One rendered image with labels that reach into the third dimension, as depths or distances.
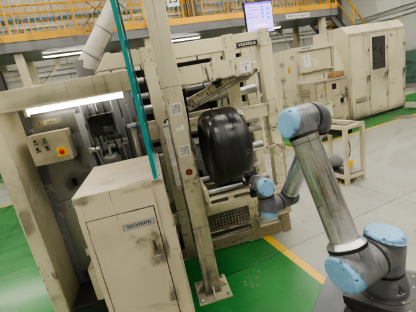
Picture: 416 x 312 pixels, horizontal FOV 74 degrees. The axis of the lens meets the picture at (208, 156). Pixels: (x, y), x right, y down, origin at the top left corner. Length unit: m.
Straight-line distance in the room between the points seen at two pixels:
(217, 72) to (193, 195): 0.94
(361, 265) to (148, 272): 0.93
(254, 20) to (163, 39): 3.96
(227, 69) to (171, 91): 0.55
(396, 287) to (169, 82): 1.57
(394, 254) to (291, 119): 0.64
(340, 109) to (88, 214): 5.88
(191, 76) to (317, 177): 1.34
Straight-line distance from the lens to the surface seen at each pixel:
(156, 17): 1.92
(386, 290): 1.42
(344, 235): 1.18
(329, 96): 6.38
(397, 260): 1.34
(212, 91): 2.33
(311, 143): 1.13
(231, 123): 1.84
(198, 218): 2.10
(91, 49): 2.20
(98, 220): 1.36
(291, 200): 1.59
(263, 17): 5.85
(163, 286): 1.54
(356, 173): 4.23
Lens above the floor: 1.65
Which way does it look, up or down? 15 degrees down
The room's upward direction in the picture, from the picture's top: 11 degrees counter-clockwise
